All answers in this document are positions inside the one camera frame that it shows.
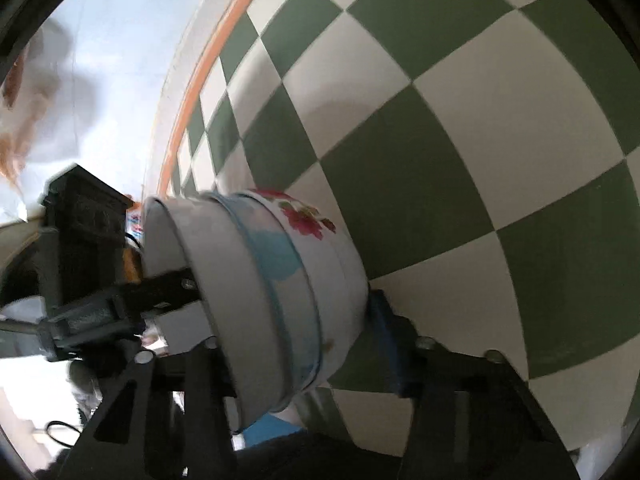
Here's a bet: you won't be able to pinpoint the white bowl red flowers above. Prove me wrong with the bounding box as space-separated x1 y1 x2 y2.
242 190 369 386

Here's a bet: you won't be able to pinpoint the white bowl plain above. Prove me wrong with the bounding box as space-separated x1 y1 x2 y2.
143 197 291 432

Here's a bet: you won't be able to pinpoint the clear plastic bag with food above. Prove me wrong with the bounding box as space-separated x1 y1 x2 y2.
1 18 96 200

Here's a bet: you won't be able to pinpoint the white bowl blue pattern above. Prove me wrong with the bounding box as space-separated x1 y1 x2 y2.
206 192 322 402

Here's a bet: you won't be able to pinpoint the green white checkered mat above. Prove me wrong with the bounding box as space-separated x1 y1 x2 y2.
165 0 639 450

